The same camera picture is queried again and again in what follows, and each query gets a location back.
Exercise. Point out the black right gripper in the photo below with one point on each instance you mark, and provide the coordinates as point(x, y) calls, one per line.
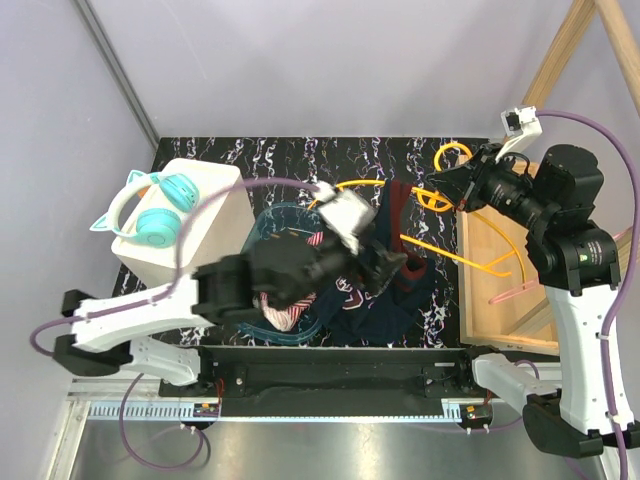
point(466, 184)

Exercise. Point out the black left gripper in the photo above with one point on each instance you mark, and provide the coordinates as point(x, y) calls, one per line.
point(375, 277)

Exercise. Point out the yellow plastic hanger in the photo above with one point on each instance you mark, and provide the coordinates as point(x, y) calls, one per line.
point(430, 224)

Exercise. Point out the navy maroon tank top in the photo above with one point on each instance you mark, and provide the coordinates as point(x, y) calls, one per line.
point(353, 314)

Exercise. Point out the red white striped tank top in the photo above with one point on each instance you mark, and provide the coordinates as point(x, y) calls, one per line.
point(285, 319)

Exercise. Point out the pink wire hanger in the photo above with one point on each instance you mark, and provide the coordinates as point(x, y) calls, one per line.
point(534, 283)

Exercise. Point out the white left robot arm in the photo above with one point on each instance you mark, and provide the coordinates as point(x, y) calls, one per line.
point(116, 334)

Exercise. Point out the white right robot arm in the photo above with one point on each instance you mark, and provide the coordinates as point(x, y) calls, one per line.
point(578, 265)

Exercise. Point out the teal transparent plastic bin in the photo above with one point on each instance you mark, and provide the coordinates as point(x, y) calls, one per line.
point(277, 219)

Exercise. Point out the wooden clothes rack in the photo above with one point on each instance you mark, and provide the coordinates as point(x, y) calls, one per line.
point(525, 322)

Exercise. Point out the white cube box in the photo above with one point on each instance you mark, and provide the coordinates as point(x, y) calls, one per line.
point(219, 230)

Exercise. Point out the teal cat ear headphones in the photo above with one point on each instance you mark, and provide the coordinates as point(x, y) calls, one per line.
point(155, 227)

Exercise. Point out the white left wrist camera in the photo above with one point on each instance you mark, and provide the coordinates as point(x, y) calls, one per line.
point(345, 213)

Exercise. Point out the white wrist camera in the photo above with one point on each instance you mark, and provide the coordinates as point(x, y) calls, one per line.
point(345, 213)
point(522, 128)

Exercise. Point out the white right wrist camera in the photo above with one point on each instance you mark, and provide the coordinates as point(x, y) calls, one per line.
point(522, 128)

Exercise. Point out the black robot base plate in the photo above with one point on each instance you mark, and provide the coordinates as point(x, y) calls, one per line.
point(338, 382)

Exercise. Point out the aluminium rail frame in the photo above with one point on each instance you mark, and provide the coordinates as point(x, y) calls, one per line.
point(124, 431)

